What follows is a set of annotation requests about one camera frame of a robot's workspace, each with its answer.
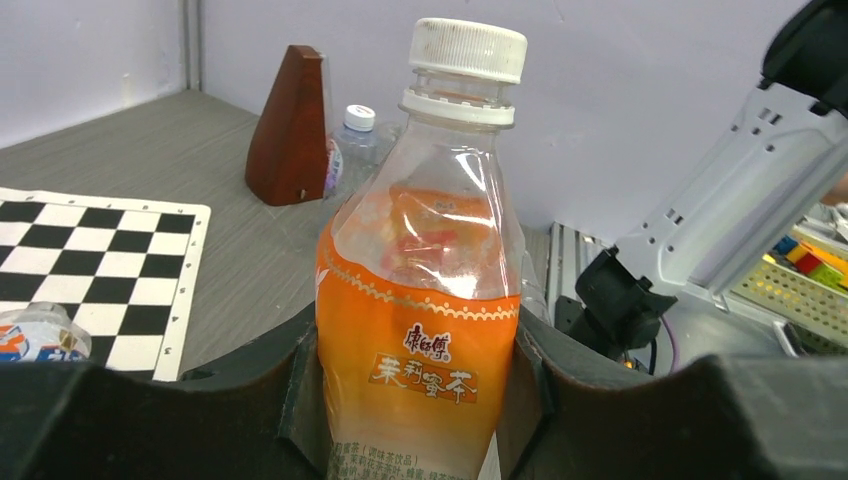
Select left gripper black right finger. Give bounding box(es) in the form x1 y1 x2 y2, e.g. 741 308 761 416
497 311 847 479

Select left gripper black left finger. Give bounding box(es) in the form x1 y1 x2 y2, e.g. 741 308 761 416
1 307 331 479

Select clear bottle blue label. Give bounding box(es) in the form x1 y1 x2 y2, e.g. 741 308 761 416
1 302 92 362

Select orange crushed plastic bottle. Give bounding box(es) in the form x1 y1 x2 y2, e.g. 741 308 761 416
314 86 528 480

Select white green cap front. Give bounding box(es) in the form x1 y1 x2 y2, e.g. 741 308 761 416
409 18 528 85

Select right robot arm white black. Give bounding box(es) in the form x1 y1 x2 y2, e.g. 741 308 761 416
556 1 847 360

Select upright bottle white red cap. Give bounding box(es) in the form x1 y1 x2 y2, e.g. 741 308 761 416
324 104 404 200

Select black white chessboard mat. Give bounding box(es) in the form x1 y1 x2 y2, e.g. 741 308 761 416
1 188 211 381

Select yellow basket coloured blocks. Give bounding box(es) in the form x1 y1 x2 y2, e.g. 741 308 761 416
731 225 847 355

